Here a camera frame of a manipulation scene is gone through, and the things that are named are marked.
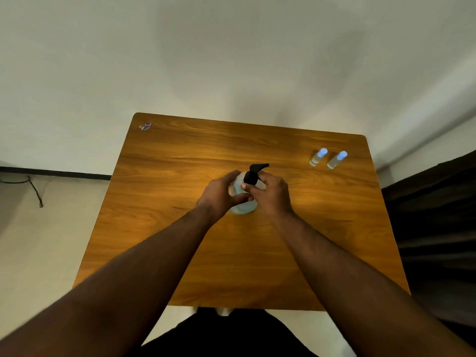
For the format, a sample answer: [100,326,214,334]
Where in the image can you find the person's left hand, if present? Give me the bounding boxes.
[196,170,254,224]

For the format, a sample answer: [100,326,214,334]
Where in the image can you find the person's right hand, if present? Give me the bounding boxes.
[241,171,294,219]

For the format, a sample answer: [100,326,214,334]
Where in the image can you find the clear pump bottle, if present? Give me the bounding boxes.
[228,172,267,215]

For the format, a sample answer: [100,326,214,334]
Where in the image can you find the black pump dispenser head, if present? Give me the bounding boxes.
[243,163,270,186]

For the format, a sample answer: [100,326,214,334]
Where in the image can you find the person's right forearm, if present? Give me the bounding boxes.
[268,211,476,357]

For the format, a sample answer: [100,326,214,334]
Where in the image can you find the person's left forearm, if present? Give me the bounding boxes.
[0,206,216,357]

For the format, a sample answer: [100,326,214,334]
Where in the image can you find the wooden table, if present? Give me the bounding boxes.
[72,112,411,311]

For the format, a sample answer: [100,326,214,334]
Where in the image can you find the small clear blue-capped bottle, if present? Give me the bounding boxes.
[327,151,348,170]
[309,148,328,168]

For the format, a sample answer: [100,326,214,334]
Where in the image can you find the person's black trousers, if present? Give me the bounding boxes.
[128,307,320,357]

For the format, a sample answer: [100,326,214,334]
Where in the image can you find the black cable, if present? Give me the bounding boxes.
[0,176,44,208]

